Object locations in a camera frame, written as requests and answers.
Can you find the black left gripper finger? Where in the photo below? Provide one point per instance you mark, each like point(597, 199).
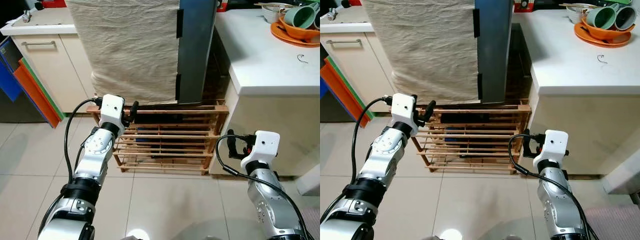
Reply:
point(135, 107)
point(430, 109)

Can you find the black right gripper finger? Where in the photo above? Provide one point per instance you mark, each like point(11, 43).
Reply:
point(526, 146)
point(231, 144)

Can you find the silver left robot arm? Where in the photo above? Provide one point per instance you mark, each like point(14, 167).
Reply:
point(95, 155)
point(385, 150)

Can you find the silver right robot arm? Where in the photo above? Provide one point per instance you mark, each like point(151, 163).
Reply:
point(555, 200)
point(270, 205)

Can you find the white kitchen counter unit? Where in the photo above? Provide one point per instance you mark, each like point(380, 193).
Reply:
point(270, 125)
point(575, 125)

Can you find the wooden slatted rack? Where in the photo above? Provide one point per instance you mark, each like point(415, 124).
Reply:
point(475, 135)
point(170, 135)

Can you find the beige crumpled cloth cover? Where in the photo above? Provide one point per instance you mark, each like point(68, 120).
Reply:
point(125, 50)
point(425, 50)

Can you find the cream kitchen cabinet unit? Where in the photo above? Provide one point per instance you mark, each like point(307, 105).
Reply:
point(50, 75)
point(370, 70)

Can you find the green flat board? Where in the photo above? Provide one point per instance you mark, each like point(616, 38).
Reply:
point(350, 87)
point(42, 85)

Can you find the white furniture piece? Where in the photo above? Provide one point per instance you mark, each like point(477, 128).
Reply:
point(310, 180)
point(622, 175)

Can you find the orange flat board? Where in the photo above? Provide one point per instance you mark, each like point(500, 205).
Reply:
point(37, 95)
point(340, 95)

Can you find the dark grey appliance front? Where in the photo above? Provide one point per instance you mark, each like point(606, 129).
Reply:
point(332, 112)
point(17, 110)

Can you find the blue flat board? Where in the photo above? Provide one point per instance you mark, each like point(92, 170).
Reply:
point(7, 70)
point(323, 86)

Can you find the pink floor mat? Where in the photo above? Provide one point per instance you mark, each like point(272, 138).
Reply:
point(615, 222)
point(311, 225)

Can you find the orange plastic plate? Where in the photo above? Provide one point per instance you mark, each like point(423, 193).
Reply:
point(295, 41)
point(600, 42)

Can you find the red coffee machine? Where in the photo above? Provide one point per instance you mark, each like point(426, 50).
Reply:
point(355, 2)
point(52, 3)

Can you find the white bowl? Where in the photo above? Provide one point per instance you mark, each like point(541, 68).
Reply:
point(576, 15)
point(272, 15)

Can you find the red and black object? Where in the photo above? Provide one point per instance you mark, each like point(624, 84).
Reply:
point(222, 5)
point(524, 5)

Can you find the small silver kitchen utensil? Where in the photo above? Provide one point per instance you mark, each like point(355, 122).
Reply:
point(25, 18)
point(330, 14)

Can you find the thin wooden utensil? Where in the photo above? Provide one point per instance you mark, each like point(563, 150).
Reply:
point(575, 5)
point(270, 5)

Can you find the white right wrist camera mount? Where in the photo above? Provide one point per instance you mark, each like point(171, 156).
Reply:
point(265, 145)
point(555, 145)

